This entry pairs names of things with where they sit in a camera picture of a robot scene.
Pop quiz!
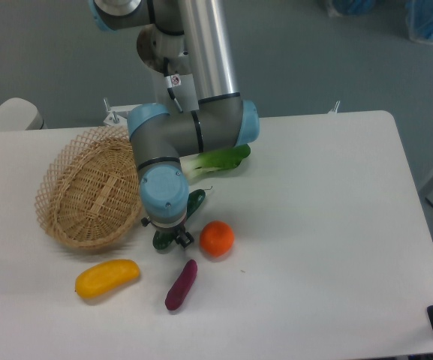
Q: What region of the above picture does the orange tangerine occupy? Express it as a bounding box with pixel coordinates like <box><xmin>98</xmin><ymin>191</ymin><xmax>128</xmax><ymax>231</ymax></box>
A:
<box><xmin>200</xmin><ymin>220</ymin><xmax>235</xmax><ymax>257</ymax></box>

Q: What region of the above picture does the blue plastic bag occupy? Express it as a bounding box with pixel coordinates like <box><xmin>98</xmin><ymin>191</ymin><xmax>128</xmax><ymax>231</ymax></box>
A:
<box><xmin>405</xmin><ymin>0</ymin><xmax>433</xmax><ymax>45</ymax></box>
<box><xmin>323</xmin><ymin>0</ymin><xmax>377</xmax><ymax>17</ymax></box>

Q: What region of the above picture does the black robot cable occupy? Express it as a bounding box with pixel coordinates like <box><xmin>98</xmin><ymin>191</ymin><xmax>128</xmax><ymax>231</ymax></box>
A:
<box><xmin>162</xmin><ymin>55</ymin><xmax>185</xmax><ymax>113</ymax></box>

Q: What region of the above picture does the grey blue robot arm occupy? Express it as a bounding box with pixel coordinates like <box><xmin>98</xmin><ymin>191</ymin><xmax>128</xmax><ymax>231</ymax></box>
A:
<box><xmin>89</xmin><ymin>1</ymin><xmax>260</xmax><ymax>247</ymax></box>

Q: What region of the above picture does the yellow mango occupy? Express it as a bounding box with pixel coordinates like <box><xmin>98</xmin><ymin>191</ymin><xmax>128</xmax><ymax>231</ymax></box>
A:
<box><xmin>74</xmin><ymin>259</ymin><xmax>140</xmax><ymax>299</ymax></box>

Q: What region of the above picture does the white chair left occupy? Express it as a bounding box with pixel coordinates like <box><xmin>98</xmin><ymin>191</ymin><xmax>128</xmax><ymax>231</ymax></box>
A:
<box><xmin>0</xmin><ymin>97</ymin><xmax>47</xmax><ymax>132</ymax></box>

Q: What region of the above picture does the blue plastic bag right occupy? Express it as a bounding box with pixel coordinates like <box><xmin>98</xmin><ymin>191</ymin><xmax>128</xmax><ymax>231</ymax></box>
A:
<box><xmin>405</xmin><ymin>0</ymin><xmax>433</xmax><ymax>45</ymax></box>

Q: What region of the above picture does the purple sweet potato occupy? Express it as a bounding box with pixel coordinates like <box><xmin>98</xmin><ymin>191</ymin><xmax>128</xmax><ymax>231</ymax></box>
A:
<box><xmin>164</xmin><ymin>259</ymin><xmax>198</xmax><ymax>311</ymax></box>

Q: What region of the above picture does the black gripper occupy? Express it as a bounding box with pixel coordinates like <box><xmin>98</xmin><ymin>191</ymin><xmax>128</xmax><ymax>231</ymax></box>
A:
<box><xmin>140</xmin><ymin>215</ymin><xmax>194</xmax><ymax>248</ymax></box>

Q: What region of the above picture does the blue plastic bag middle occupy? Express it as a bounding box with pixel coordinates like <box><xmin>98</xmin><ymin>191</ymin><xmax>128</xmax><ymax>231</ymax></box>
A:
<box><xmin>323</xmin><ymin>0</ymin><xmax>377</xmax><ymax>17</ymax></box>

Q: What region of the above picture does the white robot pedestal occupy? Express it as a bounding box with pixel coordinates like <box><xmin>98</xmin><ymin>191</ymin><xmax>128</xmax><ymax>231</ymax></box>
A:
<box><xmin>102</xmin><ymin>25</ymin><xmax>202</xmax><ymax>127</ymax></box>

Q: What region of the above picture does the green cucumber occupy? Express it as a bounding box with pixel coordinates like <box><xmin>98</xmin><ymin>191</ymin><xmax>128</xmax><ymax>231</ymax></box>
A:
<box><xmin>152</xmin><ymin>189</ymin><xmax>206</xmax><ymax>251</ymax></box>

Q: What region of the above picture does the green bok choy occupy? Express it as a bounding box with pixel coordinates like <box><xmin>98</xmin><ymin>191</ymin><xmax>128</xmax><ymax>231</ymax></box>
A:
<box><xmin>180</xmin><ymin>144</ymin><xmax>251</xmax><ymax>182</ymax></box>

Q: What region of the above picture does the woven wicker basket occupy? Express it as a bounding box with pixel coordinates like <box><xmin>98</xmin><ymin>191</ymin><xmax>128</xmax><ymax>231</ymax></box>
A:
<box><xmin>35</xmin><ymin>126</ymin><xmax>142</xmax><ymax>251</ymax></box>

